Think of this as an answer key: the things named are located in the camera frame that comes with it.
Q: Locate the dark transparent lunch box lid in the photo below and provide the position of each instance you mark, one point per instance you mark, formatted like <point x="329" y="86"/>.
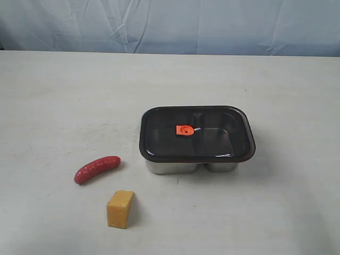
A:
<point x="212" y="132"/>

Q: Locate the red toy sausage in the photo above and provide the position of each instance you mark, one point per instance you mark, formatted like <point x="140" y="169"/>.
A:
<point x="96" y="167"/>

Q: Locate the yellow toy cheese wedge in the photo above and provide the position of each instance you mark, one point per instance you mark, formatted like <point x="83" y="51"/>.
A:
<point x="118" y="209"/>

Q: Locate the steel two-compartment lunch box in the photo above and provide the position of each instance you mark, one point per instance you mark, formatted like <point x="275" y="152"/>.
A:
<point x="170" y="167"/>

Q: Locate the light blue backdrop cloth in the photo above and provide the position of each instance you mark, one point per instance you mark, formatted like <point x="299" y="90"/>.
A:
<point x="290" y="28"/>

